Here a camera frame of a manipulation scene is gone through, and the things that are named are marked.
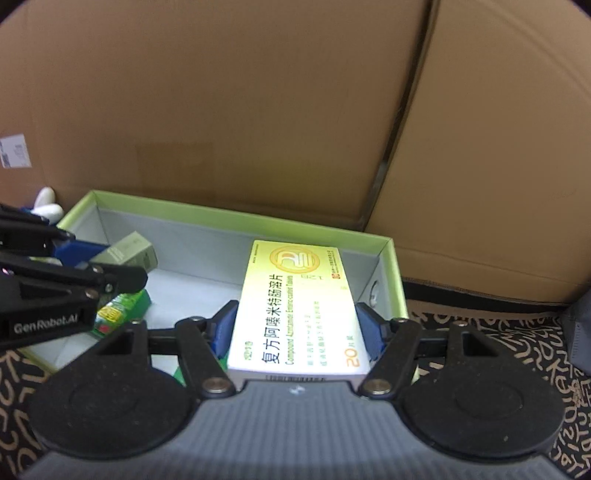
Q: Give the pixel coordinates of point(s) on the black patterned mat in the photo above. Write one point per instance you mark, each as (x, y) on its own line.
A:
(521, 332)

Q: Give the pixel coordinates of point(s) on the white shipping label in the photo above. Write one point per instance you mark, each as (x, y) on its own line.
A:
(14, 151)

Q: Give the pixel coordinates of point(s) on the clear cup with white pieces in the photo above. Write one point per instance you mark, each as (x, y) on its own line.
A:
(46, 203)

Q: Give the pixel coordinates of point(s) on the green snack packet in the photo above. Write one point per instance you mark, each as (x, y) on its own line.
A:
(124, 307)

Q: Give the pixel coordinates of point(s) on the grey-green small box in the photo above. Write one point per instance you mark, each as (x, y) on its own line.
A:
(134, 251)

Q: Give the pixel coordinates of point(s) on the large labelled cardboard box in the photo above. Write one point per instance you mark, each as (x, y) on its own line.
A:
(207, 92)

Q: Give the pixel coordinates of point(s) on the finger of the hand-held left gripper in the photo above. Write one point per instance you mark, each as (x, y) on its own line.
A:
(78, 251)
(120, 279)

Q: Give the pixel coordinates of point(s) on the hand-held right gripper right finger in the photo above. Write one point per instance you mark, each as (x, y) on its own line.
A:
(369, 332)

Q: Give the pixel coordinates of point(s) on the large plain cardboard box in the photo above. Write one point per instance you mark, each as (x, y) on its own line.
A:
(485, 161)

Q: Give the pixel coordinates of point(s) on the yellow medicine box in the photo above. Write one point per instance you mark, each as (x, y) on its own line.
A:
(295, 314)

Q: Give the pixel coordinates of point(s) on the grey fabric bag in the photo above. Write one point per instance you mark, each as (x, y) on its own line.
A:
(579, 332)

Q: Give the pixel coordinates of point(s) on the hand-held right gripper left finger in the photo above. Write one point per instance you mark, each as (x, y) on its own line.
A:
(224, 330)

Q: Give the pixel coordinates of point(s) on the green cardboard box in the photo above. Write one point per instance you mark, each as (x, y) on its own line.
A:
(277, 226)

